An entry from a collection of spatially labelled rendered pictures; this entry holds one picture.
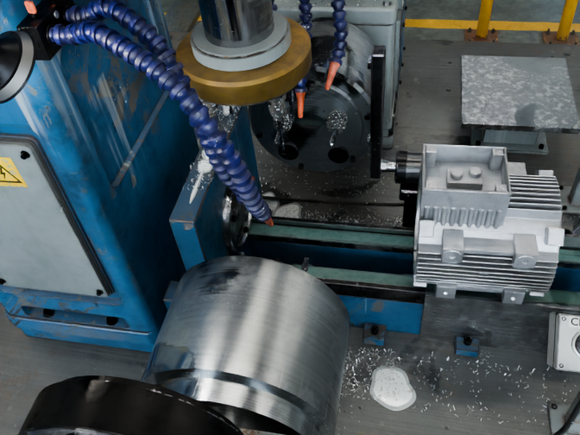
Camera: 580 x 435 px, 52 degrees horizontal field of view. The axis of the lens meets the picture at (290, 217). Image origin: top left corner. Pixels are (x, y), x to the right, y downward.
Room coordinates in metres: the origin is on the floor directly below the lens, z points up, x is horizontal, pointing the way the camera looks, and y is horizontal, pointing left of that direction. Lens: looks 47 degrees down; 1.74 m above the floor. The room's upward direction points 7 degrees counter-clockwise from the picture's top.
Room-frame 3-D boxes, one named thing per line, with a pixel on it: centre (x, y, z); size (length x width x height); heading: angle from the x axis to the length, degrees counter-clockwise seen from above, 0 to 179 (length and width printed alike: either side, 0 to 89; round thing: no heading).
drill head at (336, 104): (1.01, -0.10, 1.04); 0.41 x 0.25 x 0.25; 164
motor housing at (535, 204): (0.61, -0.30, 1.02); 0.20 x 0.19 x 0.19; 75
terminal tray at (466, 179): (0.62, -0.26, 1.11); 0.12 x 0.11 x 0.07; 75
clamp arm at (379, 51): (0.79, -0.17, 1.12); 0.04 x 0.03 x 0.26; 74
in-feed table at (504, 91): (1.09, -0.55, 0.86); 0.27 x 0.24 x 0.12; 164
